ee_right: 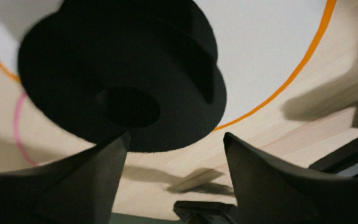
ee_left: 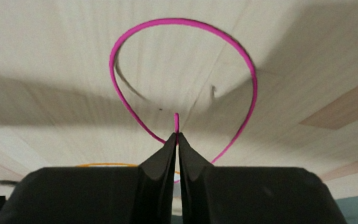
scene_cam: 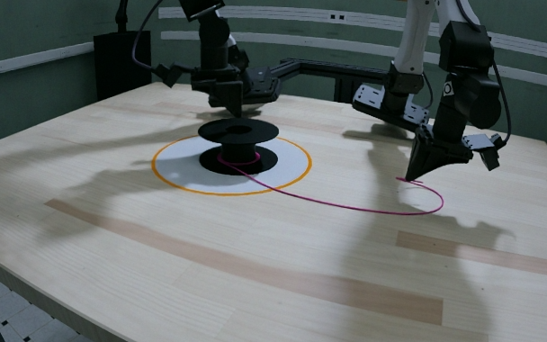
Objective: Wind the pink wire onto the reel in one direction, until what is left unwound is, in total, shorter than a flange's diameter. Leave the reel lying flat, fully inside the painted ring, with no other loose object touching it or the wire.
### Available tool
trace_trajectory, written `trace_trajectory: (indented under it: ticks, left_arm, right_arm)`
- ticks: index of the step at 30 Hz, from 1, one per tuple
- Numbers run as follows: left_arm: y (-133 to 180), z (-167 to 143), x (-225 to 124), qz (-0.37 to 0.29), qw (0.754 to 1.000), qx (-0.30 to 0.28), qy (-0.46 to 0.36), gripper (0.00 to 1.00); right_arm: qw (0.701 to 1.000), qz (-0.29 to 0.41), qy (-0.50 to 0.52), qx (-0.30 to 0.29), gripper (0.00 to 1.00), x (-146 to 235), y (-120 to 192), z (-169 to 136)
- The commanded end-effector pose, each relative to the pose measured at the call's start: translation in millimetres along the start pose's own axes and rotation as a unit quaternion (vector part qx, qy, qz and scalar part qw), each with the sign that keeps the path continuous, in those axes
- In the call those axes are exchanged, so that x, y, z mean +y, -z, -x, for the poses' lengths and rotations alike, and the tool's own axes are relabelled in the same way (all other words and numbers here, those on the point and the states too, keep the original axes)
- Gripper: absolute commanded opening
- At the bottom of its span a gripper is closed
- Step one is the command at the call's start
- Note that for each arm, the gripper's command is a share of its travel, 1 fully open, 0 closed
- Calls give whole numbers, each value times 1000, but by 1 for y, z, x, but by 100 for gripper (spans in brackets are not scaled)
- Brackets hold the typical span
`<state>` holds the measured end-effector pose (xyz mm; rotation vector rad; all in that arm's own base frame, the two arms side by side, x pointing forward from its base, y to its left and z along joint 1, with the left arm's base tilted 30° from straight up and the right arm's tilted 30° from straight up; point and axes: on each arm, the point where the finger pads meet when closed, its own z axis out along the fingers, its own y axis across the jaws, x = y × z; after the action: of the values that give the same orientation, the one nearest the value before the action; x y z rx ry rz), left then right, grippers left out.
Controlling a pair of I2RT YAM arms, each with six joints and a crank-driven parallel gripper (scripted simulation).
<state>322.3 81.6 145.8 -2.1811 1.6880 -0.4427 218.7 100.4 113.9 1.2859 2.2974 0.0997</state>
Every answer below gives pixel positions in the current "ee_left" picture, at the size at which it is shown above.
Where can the pale grey painted circle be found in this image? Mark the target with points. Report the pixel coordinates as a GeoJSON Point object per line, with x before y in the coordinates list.
{"type": "Point", "coordinates": [177, 188]}

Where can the pink wire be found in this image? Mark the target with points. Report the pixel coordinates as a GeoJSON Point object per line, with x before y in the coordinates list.
{"type": "Point", "coordinates": [188, 23]}

